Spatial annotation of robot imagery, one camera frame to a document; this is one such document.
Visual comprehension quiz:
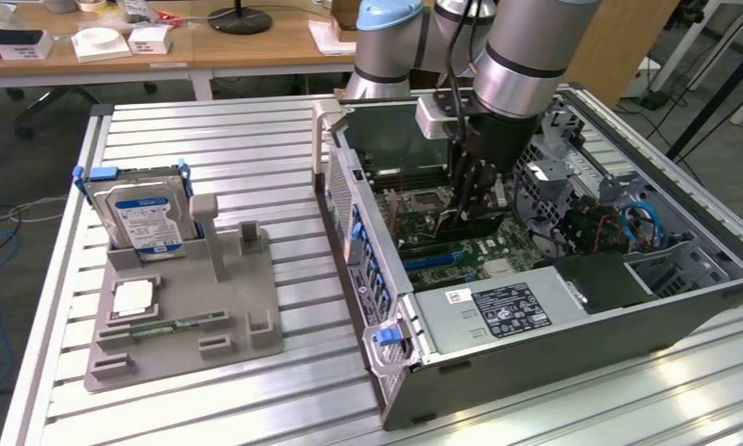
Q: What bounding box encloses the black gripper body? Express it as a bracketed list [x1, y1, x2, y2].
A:
[449, 113, 541, 172]

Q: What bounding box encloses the black Nvidia graphics card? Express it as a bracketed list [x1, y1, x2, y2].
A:
[436, 209, 513, 242]

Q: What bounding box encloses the green motherboard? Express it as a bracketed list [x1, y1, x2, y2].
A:
[371, 162, 560, 294]

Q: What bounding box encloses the stack of white papers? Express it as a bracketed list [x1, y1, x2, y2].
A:
[308, 19, 359, 58]

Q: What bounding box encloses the black slanted pole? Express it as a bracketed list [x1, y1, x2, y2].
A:
[664, 55, 743, 162]

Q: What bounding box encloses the brown cardboard box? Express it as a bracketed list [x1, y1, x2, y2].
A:
[329, 0, 364, 32]

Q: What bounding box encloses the grey power supply unit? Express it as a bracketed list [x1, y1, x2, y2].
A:
[401, 272, 592, 368]

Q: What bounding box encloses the wooden desk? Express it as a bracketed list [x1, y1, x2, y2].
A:
[0, 0, 681, 90]

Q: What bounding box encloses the open grey PC case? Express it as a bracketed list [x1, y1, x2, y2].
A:
[311, 83, 743, 431]

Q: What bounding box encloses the black lamp base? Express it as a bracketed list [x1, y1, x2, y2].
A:
[207, 0, 275, 35]

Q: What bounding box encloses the grey printed parts rack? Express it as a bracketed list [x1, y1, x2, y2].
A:
[83, 192, 285, 394]

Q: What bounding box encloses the hard disk with blue caddy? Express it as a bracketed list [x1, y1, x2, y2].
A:
[74, 159, 208, 264]

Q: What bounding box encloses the small white cardboard box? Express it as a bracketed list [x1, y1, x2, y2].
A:
[127, 24, 175, 57]

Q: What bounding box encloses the white round holder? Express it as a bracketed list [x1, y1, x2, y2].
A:
[70, 26, 134, 63]

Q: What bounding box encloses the green RAM stick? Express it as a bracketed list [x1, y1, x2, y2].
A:
[100, 314, 228, 336]

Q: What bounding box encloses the silver CPU chip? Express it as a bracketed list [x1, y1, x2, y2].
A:
[112, 280, 159, 314]

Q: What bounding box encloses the black office chair base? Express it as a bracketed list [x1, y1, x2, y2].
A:
[6, 83, 104, 139]

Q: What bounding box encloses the white box with black lid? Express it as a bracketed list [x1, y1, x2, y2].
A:
[0, 28, 55, 62]

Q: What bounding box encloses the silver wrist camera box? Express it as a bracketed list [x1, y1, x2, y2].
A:
[416, 95, 473, 139]

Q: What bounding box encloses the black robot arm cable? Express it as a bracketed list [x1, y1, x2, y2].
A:
[436, 0, 495, 123]

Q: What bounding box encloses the blue data wire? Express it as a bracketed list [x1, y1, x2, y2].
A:
[617, 198, 669, 250]

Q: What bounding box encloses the white table frame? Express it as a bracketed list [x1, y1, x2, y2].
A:
[647, 0, 743, 126]

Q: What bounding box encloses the grey floor cable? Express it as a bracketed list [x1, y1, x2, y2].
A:
[0, 193, 71, 225]

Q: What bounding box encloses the blue floor cable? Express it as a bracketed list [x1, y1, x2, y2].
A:
[0, 221, 26, 401]

